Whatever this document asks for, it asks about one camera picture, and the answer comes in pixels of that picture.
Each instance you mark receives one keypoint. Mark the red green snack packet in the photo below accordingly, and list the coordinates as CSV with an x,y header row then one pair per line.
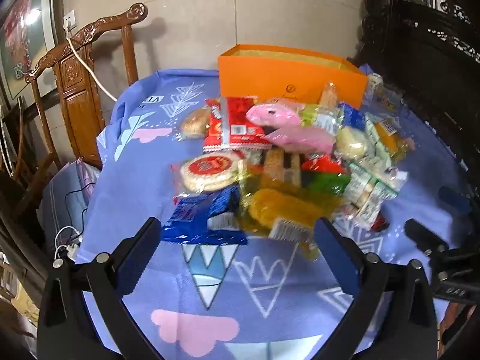
x,y
322,174

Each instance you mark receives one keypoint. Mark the tan cracker sleeve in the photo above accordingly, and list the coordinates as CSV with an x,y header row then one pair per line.
x,y
328,95

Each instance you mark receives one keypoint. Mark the carved wooden chair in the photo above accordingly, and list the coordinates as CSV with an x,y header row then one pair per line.
x,y
80,93

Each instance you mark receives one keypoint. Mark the brown round pastry packet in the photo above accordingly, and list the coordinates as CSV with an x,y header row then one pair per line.
x,y
195,122

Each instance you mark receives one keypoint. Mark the pink snack packet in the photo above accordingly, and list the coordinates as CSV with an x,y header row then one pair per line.
x,y
273,114
302,138

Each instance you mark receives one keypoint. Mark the white wall socket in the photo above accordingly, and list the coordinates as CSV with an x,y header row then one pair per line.
x,y
69,20

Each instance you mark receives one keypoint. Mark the tan cracker bar packet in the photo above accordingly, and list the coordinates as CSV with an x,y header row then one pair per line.
x,y
281,165

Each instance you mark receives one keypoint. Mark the dark wooden furniture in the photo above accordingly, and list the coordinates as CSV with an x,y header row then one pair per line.
x,y
22,165

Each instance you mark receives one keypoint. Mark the dark carved cabinet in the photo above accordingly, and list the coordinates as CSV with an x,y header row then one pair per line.
x,y
412,45

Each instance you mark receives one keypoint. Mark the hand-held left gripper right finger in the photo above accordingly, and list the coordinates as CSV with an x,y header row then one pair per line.
x,y
337,258

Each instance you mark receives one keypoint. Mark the pale round cake packet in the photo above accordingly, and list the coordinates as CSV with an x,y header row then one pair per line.
x,y
351,142

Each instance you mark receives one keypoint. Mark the orange cardboard box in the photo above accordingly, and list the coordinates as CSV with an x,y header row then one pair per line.
x,y
262,78

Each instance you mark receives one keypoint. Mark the round cracker packet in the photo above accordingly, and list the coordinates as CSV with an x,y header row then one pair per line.
x,y
208,170

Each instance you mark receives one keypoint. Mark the drink can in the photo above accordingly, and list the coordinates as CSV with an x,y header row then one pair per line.
x,y
375,84

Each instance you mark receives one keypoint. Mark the red snack packet white label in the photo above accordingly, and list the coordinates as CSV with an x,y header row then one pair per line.
x,y
242,120

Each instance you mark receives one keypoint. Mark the large yellow snack packet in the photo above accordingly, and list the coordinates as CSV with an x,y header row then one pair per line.
x,y
285,206

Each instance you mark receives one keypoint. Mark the framed red flower painting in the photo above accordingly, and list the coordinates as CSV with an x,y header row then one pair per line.
x,y
22,33

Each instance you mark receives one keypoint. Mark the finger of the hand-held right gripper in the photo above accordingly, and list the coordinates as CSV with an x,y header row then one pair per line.
x,y
453,201
423,236

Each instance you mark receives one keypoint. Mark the printed blue blanket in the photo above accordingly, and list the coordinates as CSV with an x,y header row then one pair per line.
x,y
187,292

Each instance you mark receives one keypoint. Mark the green white snack packet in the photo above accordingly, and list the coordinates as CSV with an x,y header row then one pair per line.
x,y
365,191

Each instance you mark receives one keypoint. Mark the orange yellow snack packet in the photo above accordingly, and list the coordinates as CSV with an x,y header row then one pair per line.
x,y
390,138

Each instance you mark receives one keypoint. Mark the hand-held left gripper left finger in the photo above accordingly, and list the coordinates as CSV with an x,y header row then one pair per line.
x,y
138,255

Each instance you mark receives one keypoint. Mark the large blue snack packet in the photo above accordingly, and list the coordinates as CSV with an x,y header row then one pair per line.
x,y
202,215

